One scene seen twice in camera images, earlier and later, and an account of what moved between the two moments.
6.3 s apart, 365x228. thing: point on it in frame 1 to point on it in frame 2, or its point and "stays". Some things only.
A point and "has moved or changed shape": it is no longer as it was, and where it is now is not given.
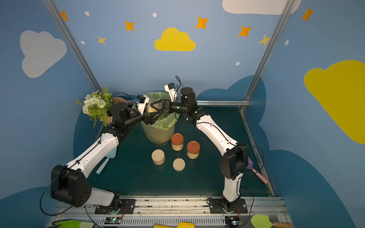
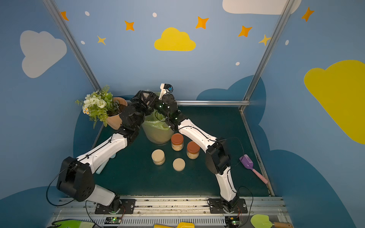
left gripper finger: x=155 y=118 to x=141 y=95
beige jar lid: x=178 y=164 stays
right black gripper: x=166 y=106 stays
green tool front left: x=72 y=223 stays
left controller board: x=113 y=220 stays
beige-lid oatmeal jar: x=150 y=109 has moved or changed shape
